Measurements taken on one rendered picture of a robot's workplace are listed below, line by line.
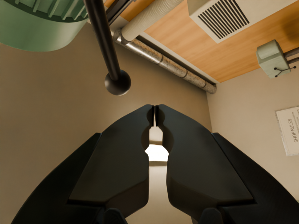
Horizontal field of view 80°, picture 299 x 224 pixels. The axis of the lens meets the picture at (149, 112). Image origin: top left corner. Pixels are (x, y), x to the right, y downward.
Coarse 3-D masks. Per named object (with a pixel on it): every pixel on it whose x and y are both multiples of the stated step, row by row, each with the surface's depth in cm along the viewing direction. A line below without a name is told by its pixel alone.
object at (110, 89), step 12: (84, 0) 12; (96, 0) 12; (96, 12) 13; (96, 24) 14; (108, 24) 15; (96, 36) 16; (108, 36) 16; (108, 48) 17; (108, 60) 18; (120, 72) 22; (108, 84) 23; (120, 84) 22
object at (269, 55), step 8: (272, 40) 181; (264, 48) 184; (272, 48) 180; (280, 48) 190; (296, 48) 189; (264, 56) 188; (272, 56) 190; (280, 56) 185; (288, 56) 195; (264, 64) 198; (272, 64) 198; (280, 64) 198; (288, 64) 212; (272, 72) 214; (280, 72) 211; (288, 72) 214
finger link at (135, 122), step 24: (120, 120) 10; (144, 120) 10; (120, 144) 9; (144, 144) 10; (96, 168) 7; (120, 168) 7; (144, 168) 7; (72, 192) 6; (96, 192) 6; (120, 192) 6; (144, 192) 7
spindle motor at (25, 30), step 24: (0, 0) 19; (24, 0) 19; (48, 0) 20; (72, 0) 20; (0, 24) 22; (24, 24) 22; (48, 24) 22; (72, 24) 24; (24, 48) 26; (48, 48) 28
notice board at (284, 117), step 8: (280, 112) 254; (288, 112) 247; (296, 112) 241; (280, 120) 252; (288, 120) 245; (296, 120) 239; (280, 128) 250; (288, 128) 244; (296, 128) 238; (288, 136) 242; (296, 136) 236; (288, 144) 240; (296, 144) 234; (288, 152) 239; (296, 152) 233
